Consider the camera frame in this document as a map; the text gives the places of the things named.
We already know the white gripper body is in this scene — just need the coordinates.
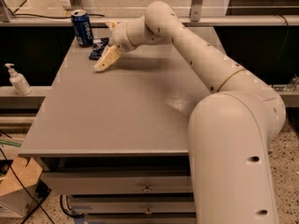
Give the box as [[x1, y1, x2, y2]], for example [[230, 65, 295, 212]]
[[111, 21, 136, 52]]

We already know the blue rxbar blueberry wrapper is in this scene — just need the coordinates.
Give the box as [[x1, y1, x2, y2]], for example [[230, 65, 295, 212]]
[[89, 37, 109, 61]]

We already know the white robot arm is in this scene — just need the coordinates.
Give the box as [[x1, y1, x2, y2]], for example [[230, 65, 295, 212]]
[[94, 1, 286, 224]]

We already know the blue pepsi can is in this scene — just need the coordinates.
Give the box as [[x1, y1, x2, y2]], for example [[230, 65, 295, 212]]
[[71, 9, 93, 47]]

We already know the grey drawer cabinet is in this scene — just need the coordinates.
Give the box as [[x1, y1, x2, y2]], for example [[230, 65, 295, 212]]
[[18, 26, 225, 224]]

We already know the white pump soap bottle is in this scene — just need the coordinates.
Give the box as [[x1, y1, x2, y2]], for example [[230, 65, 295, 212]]
[[5, 63, 32, 96]]

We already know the top grey drawer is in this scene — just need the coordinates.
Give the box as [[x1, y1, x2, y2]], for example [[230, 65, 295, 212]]
[[42, 171, 192, 195]]

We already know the grey drawer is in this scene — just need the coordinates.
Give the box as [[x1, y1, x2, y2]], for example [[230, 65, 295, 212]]
[[42, 171, 192, 195], [86, 213, 196, 224], [69, 194, 195, 214]]

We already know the middle grey drawer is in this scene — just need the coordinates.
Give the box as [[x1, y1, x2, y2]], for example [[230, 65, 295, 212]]
[[69, 194, 195, 214]]

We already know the cardboard box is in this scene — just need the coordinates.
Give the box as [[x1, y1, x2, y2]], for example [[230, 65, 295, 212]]
[[0, 158, 42, 218]]

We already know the bottom grey drawer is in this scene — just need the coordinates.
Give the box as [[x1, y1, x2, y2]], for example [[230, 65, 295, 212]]
[[86, 213, 196, 224]]

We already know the metal frame rail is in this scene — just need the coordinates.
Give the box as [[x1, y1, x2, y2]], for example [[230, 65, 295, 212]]
[[0, 15, 299, 27]]

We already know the black floor cable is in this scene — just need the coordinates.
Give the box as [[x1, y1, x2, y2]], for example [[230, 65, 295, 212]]
[[0, 147, 56, 224]]

